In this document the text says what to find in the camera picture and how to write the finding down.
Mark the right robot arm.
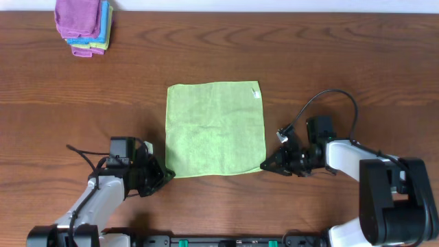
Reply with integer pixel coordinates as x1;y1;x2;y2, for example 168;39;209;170
260;116;438;246

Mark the purple folded cloth top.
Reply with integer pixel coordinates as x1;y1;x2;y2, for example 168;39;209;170
54;0;102;38

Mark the purple folded cloth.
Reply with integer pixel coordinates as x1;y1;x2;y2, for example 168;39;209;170
71;47;105;58
54;0;102;38

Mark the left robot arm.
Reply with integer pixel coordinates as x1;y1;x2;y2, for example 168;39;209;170
26;137;176;246

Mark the light green folded cloth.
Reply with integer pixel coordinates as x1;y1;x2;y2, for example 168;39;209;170
71;5;113;50

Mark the purple folded cloth bottom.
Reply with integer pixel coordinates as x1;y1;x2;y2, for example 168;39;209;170
71;47;105;58

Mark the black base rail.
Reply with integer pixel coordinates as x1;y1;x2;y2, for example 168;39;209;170
101;233;330;247

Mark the green microfiber cloth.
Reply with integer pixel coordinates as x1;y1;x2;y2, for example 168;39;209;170
165;81;266;178

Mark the blue folded cloth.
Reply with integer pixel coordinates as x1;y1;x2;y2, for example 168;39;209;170
65;1;110;45

